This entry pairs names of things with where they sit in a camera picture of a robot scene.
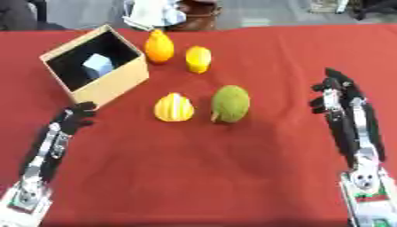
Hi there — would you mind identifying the green toy fruit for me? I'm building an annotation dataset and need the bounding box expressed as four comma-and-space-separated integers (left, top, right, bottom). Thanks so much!
209, 84, 252, 124

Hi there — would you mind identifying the tan cardboard box black inside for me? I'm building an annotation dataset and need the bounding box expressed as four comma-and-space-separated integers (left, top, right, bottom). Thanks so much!
38, 24, 151, 109

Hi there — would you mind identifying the pale blue block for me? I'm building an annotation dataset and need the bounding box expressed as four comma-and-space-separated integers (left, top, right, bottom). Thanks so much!
81, 53, 117, 80

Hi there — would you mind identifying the yellow white striped toy fruit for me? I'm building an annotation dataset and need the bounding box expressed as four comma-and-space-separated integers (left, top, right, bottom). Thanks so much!
153, 91, 198, 122

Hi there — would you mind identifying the orange toy fruit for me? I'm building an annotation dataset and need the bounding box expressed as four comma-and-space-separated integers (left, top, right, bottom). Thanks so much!
143, 28, 177, 64

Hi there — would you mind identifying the brown bag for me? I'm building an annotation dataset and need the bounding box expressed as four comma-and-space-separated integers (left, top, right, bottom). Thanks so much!
166, 0, 223, 32

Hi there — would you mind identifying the dark chair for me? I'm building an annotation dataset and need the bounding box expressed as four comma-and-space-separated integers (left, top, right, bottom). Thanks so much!
0, 0, 68, 32

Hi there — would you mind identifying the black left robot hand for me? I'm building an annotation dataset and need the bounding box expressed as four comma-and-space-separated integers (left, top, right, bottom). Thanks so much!
19, 101, 99, 182

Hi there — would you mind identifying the white bag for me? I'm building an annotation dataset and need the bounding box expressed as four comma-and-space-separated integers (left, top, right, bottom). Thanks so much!
121, 0, 188, 31

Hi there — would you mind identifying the yellow toy lemon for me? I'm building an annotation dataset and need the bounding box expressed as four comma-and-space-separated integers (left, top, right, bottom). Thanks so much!
184, 45, 214, 74

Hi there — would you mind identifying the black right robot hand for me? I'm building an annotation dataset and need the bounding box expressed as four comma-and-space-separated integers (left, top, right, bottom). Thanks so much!
308, 67, 388, 170

